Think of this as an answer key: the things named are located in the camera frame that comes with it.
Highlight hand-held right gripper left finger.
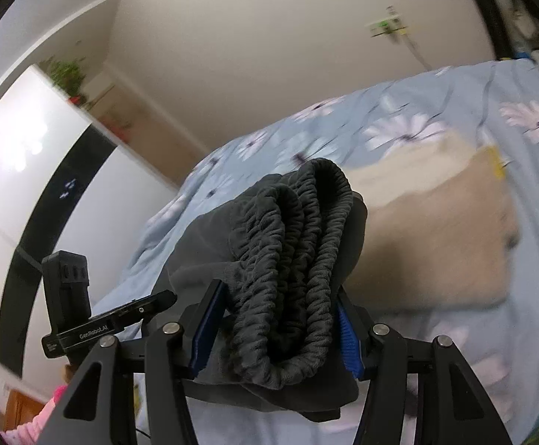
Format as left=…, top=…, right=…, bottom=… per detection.
left=40, top=279, right=229, bottom=445

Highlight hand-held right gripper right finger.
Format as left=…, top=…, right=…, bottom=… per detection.
left=336, top=286, right=514, bottom=445

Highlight dark grey pants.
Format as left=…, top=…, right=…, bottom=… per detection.
left=159, top=158, right=368, bottom=423

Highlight person's left forearm pink sleeve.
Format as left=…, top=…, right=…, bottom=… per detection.
left=0, top=382, right=73, bottom=445

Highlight white wardrobe with black stripe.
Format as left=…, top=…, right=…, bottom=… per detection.
left=0, top=65, right=180, bottom=404

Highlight beige folded garment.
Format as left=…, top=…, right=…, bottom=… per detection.
left=341, top=131, right=520, bottom=311

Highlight green potted plant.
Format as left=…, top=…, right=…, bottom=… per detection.
left=40, top=56, right=89, bottom=107

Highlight blue floral bed sheet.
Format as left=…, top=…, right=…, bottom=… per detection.
left=80, top=58, right=539, bottom=445

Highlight wall power socket with plugs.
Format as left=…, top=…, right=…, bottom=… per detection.
left=367, top=6, right=432, bottom=68

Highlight black headboard post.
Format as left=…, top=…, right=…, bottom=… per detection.
left=460, top=0, right=516, bottom=61

